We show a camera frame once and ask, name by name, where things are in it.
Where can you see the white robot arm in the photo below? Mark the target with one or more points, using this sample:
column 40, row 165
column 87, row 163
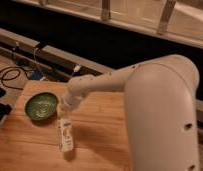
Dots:
column 160, row 110

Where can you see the green ceramic bowl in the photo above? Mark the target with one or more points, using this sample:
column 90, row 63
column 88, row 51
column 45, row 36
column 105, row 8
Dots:
column 41, row 106

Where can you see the white plastic bottle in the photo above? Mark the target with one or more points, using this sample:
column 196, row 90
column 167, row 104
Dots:
column 65, row 135

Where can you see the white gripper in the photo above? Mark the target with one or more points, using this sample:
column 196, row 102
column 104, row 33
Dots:
column 68, row 103

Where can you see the blue plug box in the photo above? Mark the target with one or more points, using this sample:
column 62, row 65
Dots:
column 36, row 75

